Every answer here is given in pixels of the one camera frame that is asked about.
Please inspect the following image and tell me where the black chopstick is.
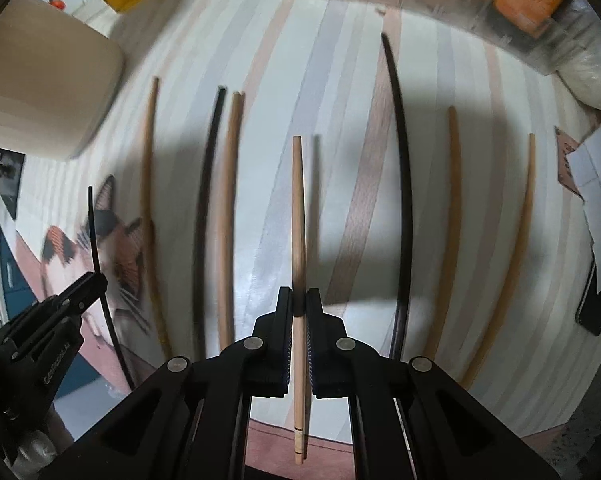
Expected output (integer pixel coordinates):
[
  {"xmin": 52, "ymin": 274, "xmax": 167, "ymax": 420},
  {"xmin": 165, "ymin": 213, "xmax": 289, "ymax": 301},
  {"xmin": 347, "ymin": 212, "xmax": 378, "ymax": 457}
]
[
  {"xmin": 87, "ymin": 186, "xmax": 136, "ymax": 393},
  {"xmin": 380, "ymin": 32, "xmax": 415, "ymax": 361},
  {"xmin": 193, "ymin": 86, "xmax": 227, "ymax": 356}
]

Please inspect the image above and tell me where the beige ribbed utensil holder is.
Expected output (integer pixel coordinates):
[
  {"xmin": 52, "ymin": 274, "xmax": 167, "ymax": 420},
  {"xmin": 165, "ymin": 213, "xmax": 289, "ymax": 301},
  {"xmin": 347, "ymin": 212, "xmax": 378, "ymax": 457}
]
[{"xmin": 0, "ymin": 0, "xmax": 126, "ymax": 161}]

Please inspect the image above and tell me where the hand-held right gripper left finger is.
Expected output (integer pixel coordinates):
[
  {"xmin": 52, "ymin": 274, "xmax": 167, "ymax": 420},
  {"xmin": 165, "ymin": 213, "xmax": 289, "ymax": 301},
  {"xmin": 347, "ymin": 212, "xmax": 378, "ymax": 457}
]
[{"xmin": 40, "ymin": 286, "xmax": 296, "ymax": 480}]

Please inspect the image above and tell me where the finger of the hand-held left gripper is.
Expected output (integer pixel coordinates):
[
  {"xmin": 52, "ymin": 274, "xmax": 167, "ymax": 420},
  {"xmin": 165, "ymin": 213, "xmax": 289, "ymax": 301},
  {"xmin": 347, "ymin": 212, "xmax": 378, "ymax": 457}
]
[{"xmin": 0, "ymin": 271, "xmax": 108, "ymax": 386}]

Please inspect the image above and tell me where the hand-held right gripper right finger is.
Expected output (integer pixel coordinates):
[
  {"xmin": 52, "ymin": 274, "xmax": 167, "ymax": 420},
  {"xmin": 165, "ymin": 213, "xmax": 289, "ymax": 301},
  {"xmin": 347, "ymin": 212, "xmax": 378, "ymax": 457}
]
[{"xmin": 305, "ymin": 287, "xmax": 561, "ymax": 480}]

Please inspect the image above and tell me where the white powder bag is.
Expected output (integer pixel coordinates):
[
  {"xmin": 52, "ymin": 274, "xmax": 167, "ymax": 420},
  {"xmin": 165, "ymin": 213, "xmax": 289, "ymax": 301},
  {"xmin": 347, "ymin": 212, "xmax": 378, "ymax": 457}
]
[{"xmin": 557, "ymin": 35, "xmax": 601, "ymax": 113}]

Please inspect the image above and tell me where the black phone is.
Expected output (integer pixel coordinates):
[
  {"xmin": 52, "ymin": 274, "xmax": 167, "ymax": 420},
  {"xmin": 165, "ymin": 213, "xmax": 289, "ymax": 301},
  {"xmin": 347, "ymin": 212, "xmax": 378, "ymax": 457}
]
[{"xmin": 574, "ymin": 259, "xmax": 601, "ymax": 337}]

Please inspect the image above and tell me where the white paper sheet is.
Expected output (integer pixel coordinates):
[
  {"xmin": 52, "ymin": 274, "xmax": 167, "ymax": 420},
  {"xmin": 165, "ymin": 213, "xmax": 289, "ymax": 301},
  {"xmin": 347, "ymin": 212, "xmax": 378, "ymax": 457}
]
[{"xmin": 566, "ymin": 126, "xmax": 601, "ymax": 293}]

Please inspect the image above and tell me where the striped cat print mat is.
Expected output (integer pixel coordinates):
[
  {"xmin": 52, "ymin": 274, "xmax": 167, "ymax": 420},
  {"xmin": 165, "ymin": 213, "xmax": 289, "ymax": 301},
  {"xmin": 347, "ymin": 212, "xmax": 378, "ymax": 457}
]
[{"xmin": 15, "ymin": 0, "xmax": 598, "ymax": 461}]

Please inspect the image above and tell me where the brown card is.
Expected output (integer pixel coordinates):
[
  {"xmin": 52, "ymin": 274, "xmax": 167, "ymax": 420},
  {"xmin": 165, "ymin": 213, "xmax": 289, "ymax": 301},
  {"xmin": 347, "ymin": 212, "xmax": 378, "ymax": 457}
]
[{"xmin": 554, "ymin": 127, "xmax": 583, "ymax": 198}]

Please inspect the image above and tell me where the wooden chopstick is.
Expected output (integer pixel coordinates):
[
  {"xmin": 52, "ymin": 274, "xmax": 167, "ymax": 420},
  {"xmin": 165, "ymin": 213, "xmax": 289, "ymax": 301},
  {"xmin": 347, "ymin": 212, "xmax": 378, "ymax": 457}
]
[
  {"xmin": 215, "ymin": 91, "xmax": 246, "ymax": 353},
  {"xmin": 290, "ymin": 135, "xmax": 309, "ymax": 464},
  {"xmin": 460, "ymin": 133, "xmax": 537, "ymax": 391},
  {"xmin": 423, "ymin": 106, "xmax": 462, "ymax": 358},
  {"xmin": 139, "ymin": 76, "xmax": 174, "ymax": 356}
]

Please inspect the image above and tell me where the clear plastic bin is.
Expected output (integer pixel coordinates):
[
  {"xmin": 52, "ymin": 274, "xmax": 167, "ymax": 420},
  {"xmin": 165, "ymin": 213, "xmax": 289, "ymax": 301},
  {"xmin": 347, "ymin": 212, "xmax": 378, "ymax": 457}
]
[{"xmin": 284, "ymin": 0, "xmax": 583, "ymax": 73}]

